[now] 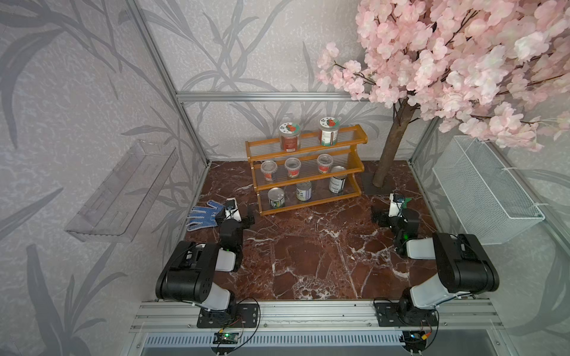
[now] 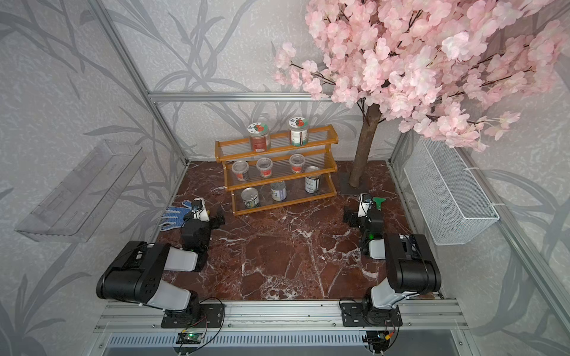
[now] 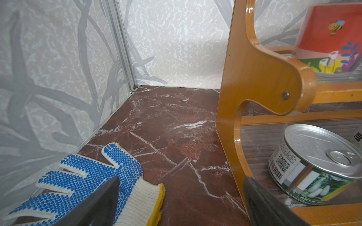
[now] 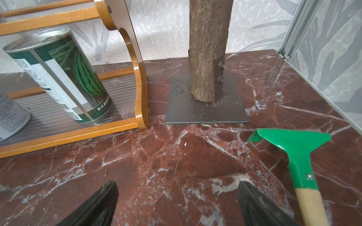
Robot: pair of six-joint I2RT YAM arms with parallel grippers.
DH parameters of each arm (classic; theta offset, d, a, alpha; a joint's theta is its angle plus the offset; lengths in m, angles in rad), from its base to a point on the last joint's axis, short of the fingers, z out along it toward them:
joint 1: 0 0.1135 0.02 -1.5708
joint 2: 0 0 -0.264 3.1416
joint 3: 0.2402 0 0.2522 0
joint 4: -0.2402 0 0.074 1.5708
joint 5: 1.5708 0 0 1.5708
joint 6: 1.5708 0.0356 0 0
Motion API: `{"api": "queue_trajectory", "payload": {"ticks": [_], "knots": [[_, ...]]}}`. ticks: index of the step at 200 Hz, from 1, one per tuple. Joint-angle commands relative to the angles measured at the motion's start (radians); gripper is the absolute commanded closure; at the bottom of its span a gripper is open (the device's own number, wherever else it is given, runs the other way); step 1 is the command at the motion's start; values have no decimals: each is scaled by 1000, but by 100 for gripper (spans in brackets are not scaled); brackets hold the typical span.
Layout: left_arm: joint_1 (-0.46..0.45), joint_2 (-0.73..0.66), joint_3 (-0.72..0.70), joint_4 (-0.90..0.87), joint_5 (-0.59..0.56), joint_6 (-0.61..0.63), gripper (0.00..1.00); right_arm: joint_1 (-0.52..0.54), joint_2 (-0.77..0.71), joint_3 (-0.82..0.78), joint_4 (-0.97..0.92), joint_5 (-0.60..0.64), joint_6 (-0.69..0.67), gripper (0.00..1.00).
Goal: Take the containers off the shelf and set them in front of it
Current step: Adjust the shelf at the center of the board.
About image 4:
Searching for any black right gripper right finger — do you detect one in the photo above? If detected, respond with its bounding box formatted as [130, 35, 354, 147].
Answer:
[238, 181, 299, 226]

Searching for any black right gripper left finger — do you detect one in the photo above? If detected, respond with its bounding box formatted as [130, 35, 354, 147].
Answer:
[58, 181, 119, 226]

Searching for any orange wooden three-tier shelf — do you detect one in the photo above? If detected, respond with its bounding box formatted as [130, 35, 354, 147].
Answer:
[1, 1, 148, 158]

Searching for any green watermelon seed can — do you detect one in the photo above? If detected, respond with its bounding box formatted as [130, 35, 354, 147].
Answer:
[3, 27, 112, 123]

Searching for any artificial cherry blossom tree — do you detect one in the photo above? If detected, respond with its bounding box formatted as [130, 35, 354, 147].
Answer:
[189, 1, 233, 103]

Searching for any grey metal tree base plate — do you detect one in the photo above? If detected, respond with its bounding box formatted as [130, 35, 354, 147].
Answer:
[165, 71, 249, 125]

